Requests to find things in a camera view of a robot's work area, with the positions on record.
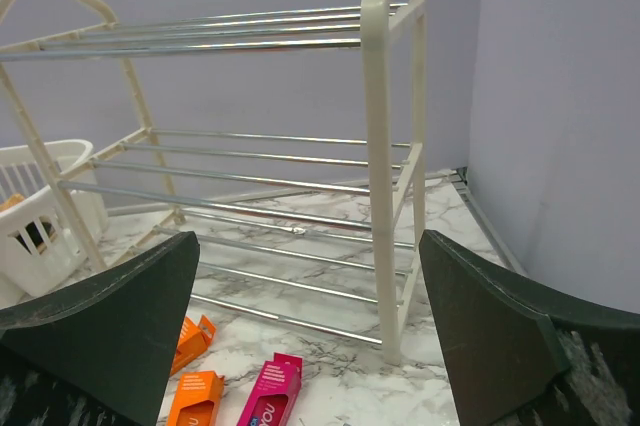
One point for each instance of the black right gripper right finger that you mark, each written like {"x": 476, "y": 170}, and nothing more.
{"x": 520, "y": 353}

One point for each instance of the pink toothpaste box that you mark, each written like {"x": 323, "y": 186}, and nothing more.
{"x": 274, "y": 393}

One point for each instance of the white plastic basket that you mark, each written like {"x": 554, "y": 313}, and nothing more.
{"x": 39, "y": 251}

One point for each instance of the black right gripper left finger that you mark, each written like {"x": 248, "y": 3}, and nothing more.
{"x": 99, "y": 352}

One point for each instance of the orange toothpaste box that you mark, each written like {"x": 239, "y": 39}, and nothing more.
{"x": 194, "y": 340}
{"x": 197, "y": 399}

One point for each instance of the woven orange conical hat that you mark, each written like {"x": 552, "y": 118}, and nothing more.
{"x": 12, "y": 201}

